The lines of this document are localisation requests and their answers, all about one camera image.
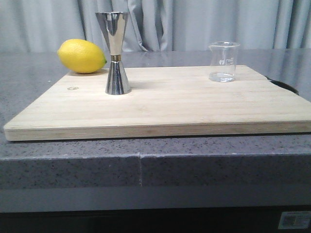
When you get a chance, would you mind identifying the clear glass beaker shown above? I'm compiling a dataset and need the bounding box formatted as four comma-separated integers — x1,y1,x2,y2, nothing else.
209,41,240,83

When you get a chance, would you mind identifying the steel double jigger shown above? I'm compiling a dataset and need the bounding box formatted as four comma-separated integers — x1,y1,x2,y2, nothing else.
95,12,131,95

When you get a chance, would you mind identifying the light wooden cutting board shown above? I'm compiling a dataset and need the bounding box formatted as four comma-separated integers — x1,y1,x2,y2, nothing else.
4,65,311,141

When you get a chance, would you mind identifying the yellow lemon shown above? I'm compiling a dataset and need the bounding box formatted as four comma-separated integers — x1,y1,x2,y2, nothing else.
57,39,107,74

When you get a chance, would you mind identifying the grey pleated curtain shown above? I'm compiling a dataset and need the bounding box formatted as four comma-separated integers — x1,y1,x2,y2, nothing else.
0,0,311,52

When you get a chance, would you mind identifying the white QR code label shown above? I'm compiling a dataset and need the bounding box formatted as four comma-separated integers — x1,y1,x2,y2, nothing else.
278,211,311,230

